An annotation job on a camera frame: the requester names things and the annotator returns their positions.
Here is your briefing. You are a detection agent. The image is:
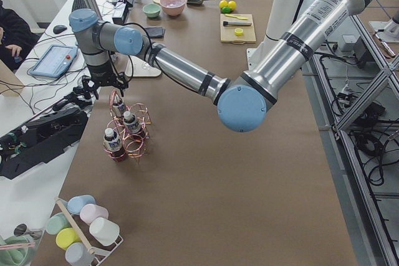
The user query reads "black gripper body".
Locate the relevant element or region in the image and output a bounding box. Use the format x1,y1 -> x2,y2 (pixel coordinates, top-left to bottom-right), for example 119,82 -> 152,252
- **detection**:
83,72 -> 118,88

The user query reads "copper wire bottle basket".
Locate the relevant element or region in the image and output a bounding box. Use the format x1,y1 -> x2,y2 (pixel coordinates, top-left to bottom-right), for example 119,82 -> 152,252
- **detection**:
103,90 -> 151,162

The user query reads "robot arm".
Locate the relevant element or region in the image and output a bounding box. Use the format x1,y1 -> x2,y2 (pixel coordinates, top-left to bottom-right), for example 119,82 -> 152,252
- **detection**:
69,0 -> 372,132

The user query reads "tea bottle far corner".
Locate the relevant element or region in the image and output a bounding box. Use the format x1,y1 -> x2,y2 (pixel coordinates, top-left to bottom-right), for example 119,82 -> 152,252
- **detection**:
112,99 -> 127,119

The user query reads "tea bottle corner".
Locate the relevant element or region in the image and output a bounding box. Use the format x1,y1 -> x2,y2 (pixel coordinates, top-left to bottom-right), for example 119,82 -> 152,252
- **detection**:
103,128 -> 126,162
112,99 -> 127,119

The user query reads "tea bottle middle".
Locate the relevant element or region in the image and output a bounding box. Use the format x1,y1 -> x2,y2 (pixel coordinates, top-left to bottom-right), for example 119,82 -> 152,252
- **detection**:
123,110 -> 145,140

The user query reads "tea bottle near corner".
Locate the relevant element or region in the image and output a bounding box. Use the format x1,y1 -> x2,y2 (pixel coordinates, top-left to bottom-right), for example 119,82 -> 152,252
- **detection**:
103,128 -> 126,162

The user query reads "cream rabbit tray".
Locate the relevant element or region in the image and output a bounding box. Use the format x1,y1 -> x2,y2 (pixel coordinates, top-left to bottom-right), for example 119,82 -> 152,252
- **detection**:
125,56 -> 161,78

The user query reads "teach pendant tablet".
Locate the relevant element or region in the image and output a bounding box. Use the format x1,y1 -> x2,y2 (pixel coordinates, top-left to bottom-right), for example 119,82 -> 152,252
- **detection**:
28,45 -> 78,78

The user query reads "grey folded cloth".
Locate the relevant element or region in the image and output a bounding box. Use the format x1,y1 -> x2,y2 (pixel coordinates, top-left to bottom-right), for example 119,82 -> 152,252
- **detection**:
145,27 -> 165,39

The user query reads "black computer mouse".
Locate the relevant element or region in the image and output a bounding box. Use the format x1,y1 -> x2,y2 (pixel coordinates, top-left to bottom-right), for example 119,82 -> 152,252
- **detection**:
52,25 -> 67,34

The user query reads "black equipment case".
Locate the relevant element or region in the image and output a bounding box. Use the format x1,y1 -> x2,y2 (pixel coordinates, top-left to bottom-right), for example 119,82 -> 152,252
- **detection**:
1,107 -> 88,179

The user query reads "green bowl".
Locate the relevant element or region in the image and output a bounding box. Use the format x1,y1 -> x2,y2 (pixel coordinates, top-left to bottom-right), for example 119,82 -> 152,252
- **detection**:
142,3 -> 161,18

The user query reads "black keyboard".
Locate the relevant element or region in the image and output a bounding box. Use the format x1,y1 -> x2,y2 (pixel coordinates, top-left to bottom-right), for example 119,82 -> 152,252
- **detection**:
71,0 -> 87,12

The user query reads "seated person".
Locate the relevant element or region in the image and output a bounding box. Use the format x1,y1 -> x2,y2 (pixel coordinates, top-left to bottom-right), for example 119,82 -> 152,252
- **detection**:
1,1 -> 39,71

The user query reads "pink bowl with ice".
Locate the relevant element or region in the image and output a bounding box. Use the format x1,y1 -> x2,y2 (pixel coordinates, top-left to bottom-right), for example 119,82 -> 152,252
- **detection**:
160,0 -> 186,17

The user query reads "metal ice scoop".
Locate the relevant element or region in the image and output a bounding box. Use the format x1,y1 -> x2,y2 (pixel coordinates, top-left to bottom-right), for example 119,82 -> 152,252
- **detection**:
186,0 -> 211,6

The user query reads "steel muddler black tip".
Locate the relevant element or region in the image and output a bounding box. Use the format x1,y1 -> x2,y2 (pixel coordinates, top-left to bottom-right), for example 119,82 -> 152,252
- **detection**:
223,21 -> 252,27

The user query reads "blue cup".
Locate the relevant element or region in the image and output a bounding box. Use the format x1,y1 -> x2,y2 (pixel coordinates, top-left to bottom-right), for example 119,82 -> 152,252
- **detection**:
67,194 -> 96,215

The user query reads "wooden cutting board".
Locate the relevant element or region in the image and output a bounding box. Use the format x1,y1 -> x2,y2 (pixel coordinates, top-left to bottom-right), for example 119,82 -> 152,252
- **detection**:
220,14 -> 256,44

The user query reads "green lime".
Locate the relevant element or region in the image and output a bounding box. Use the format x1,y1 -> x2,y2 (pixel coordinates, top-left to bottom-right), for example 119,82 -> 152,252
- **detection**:
221,7 -> 231,14

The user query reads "yellow plastic knife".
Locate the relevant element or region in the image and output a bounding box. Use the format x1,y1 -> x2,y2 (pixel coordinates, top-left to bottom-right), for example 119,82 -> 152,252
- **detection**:
224,14 -> 248,20

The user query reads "pink cup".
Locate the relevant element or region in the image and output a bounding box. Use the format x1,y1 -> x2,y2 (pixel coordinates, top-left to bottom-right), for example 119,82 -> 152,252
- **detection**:
79,204 -> 109,225

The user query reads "half lemon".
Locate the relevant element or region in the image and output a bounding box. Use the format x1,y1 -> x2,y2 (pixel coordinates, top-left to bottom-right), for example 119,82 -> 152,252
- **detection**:
234,28 -> 244,36

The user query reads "whole lemon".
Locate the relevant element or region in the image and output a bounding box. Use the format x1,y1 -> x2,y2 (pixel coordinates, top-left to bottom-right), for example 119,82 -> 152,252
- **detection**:
219,0 -> 228,9
228,1 -> 237,11

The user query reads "green cup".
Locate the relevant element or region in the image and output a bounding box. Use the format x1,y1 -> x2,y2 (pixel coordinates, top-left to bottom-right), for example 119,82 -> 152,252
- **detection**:
45,212 -> 71,235

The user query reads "white cup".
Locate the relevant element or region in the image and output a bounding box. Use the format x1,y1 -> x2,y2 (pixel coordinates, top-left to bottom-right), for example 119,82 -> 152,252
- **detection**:
89,217 -> 120,246

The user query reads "yellow cup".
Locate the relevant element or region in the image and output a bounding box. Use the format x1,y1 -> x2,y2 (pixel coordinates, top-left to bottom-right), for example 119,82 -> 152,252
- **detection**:
55,227 -> 81,250

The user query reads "grey cup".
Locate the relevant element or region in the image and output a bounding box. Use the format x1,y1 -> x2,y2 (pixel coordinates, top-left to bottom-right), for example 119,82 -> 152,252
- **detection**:
65,242 -> 94,266

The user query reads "white wire cup rack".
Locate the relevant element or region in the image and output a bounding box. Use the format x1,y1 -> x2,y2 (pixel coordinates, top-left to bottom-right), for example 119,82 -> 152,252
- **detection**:
55,197 -> 124,265

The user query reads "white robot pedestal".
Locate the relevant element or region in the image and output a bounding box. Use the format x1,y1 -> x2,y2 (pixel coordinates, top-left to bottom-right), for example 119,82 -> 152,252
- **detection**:
247,0 -> 303,71

